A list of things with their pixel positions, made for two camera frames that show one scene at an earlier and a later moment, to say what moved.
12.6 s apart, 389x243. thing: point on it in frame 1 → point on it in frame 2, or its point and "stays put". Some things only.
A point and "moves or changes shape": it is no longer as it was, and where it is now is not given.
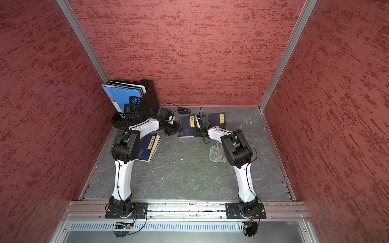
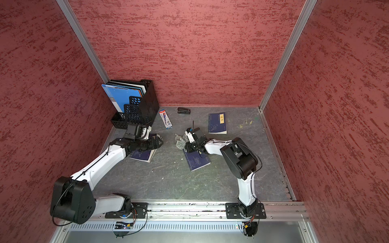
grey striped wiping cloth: (217, 153) moves or changes shape
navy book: (217, 119) stays put
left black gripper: (176, 128) → (151, 144)
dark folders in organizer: (140, 85) stays put
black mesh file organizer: (139, 109) stays put
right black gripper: (196, 133) → (189, 148)
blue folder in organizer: (120, 95) stays put
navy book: (187, 126) → (195, 160)
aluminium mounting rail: (275, 209) stays put
